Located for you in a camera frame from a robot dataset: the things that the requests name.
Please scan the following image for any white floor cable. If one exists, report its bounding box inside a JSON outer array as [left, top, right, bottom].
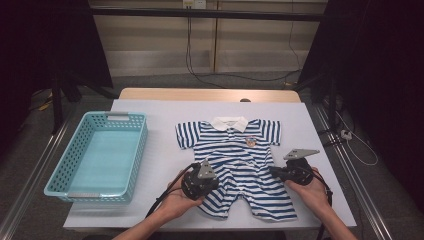
[[334, 109, 380, 167]]

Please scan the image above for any thin black wall cable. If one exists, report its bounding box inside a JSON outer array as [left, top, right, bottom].
[[287, 0, 303, 73]]

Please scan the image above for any right hand-held gripper black cable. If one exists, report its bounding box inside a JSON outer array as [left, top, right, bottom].
[[311, 171, 334, 240]]

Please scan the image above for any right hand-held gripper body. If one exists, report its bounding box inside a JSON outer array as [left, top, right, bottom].
[[282, 148, 321, 186]]

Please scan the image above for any white wall socket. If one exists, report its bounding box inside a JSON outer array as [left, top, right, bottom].
[[182, 0, 208, 10]]

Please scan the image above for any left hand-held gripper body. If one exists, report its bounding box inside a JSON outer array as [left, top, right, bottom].
[[181, 159, 220, 201]]

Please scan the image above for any yellow strip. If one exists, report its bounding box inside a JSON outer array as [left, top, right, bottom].
[[38, 96, 54, 112]]

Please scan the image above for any black metal stand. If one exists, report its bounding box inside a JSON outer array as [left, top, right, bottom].
[[49, 71, 118, 134]]

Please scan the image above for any black horizontal bar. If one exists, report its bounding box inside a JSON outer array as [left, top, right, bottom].
[[89, 7, 329, 23]]

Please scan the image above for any teal perforated plastic basket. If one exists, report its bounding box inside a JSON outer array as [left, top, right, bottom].
[[43, 111, 149, 204]]

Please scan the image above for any blue white striped baby romper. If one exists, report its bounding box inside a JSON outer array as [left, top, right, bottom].
[[174, 115, 298, 223]]

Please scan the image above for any thick black wall cable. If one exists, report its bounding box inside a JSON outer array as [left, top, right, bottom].
[[184, 16, 303, 90]]

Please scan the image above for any person's right hand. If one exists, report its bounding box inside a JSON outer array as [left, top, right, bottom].
[[285, 167, 332, 221]]

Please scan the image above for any wooden vertical post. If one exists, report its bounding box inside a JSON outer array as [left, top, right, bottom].
[[212, 1, 219, 73]]

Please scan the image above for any person's left hand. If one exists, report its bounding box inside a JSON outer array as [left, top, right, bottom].
[[160, 169, 205, 222]]

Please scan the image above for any black curtain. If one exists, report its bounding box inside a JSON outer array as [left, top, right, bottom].
[[298, 0, 424, 214], [0, 0, 114, 161]]

